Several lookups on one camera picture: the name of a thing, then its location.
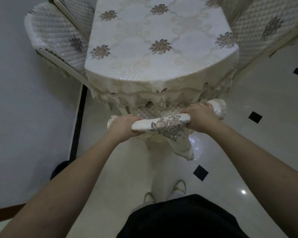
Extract quilted cream chair cover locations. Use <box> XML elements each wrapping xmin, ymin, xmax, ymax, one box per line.
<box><xmin>217</xmin><ymin>0</ymin><xmax>298</xmax><ymax>72</ymax></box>
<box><xmin>24</xmin><ymin>0</ymin><xmax>96</xmax><ymax>75</ymax></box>
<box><xmin>129</xmin><ymin>104</ymin><xmax>189</xmax><ymax>120</ymax></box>

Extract person's left forearm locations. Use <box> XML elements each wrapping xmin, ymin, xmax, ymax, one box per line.
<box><xmin>0</xmin><ymin>135</ymin><xmax>122</xmax><ymax>238</ymax></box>

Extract person's right forearm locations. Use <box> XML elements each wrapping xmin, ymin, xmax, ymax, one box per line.
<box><xmin>209</xmin><ymin>120</ymin><xmax>298</xmax><ymax>238</ymax></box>

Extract person's right white slipper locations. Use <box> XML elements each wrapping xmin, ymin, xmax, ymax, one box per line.
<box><xmin>171</xmin><ymin>180</ymin><xmax>187</xmax><ymax>196</ymax></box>

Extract person's right hand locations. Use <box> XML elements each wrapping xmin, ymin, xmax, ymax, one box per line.
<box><xmin>180</xmin><ymin>102</ymin><xmax>223</xmax><ymax>133</ymax></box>

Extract cream floral cloth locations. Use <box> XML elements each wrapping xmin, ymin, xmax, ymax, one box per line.
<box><xmin>107</xmin><ymin>99</ymin><xmax>227</xmax><ymax>161</ymax></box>

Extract person's left hand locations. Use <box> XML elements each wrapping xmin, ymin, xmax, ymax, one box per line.
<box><xmin>107</xmin><ymin>114</ymin><xmax>144</xmax><ymax>143</ymax></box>

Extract person's black shorts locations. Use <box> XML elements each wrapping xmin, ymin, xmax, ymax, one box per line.
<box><xmin>116</xmin><ymin>194</ymin><xmax>250</xmax><ymax>238</ymax></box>

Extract cream floral tablecloth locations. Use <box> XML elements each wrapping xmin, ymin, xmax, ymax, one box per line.
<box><xmin>84</xmin><ymin>0</ymin><xmax>240</xmax><ymax>114</ymax></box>

